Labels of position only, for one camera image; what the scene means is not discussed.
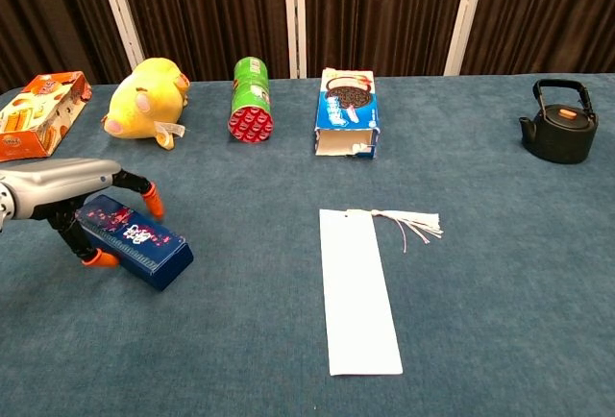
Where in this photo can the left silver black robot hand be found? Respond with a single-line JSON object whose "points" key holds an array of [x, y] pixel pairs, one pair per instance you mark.
{"points": [[57, 186]]}

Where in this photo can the orange wafer snack box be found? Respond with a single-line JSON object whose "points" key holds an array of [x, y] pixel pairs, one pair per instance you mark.
{"points": [[33, 119]]}

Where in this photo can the yellow plush toy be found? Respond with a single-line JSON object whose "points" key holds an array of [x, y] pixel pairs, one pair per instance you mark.
{"points": [[139, 105]]}

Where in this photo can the dark brown curtain panel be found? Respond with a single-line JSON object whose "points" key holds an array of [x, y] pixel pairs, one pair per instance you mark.
{"points": [[548, 8], [384, 8], [202, 8], [43, 13]]}

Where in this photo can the green chips can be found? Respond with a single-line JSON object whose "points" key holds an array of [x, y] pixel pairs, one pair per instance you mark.
{"points": [[250, 100]]}

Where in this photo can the blue cookie box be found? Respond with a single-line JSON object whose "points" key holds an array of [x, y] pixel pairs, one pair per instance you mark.
{"points": [[346, 105]]}

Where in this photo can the white bookmark with tassel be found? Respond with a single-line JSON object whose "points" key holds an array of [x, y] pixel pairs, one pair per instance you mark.
{"points": [[355, 292]]}

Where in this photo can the blue felt table cover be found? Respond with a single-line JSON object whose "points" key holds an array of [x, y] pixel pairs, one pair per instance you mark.
{"points": [[480, 268]]}

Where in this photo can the black kettle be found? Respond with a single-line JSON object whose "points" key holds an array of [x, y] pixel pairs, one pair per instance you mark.
{"points": [[559, 138]]}

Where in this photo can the white partition post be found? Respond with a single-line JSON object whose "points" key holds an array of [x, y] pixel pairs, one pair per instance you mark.
{"points": [[465, 13], [295, 13], [120, 8]]}

